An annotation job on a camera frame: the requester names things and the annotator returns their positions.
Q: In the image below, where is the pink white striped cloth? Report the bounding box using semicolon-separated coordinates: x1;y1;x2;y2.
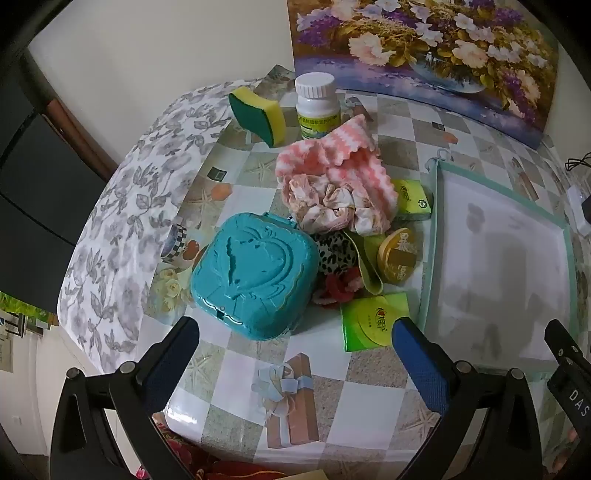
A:
276;114;398;221

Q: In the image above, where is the pink floral scrunchie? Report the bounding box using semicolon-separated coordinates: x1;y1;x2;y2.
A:
281;174;398;236

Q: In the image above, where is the white power strip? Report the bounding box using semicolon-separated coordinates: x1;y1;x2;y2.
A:
567;185;591;237

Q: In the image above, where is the teal plastic box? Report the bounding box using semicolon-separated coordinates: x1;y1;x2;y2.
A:
190;212;320;341

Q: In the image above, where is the white pill bottle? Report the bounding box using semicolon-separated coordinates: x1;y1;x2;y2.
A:
294;72;341;139

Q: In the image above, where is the yellow green sponge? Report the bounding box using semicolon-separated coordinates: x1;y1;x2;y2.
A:
228;86;287;148

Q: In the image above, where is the white tray teal rim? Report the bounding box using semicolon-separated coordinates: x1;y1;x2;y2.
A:
416;158;579;381

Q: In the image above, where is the flower painting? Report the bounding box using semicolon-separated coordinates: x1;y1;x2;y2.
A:
287;0;558;149

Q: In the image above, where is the checkered printed table cover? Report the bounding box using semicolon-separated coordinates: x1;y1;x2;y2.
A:
135;82;570;479

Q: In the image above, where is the grey floral tablecloth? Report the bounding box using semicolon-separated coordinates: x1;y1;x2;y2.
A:
57;80;257;373

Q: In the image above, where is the leopard print scrunchie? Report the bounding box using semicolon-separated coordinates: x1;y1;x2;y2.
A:
311;231;359;278

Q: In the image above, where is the round gold tin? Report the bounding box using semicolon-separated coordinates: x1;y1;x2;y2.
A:
378;227;418;284

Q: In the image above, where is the red scrunchie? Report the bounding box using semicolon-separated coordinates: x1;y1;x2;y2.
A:
311;267;363;309

